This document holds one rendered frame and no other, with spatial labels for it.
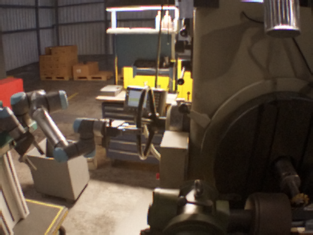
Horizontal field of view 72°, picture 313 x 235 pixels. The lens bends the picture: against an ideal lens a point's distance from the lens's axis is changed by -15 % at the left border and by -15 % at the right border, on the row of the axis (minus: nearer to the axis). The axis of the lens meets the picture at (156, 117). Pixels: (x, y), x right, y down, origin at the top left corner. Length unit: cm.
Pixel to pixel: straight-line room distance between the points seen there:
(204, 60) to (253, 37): 21
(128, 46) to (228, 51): 239
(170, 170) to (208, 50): 48
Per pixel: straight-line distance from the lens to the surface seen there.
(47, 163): 264
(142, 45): 318
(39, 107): 139
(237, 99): 96
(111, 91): 297
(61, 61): 877
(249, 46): 96
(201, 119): 96
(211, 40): 94
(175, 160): 98
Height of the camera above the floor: 179
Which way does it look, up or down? 21 degrees down
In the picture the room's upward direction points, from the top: straight up
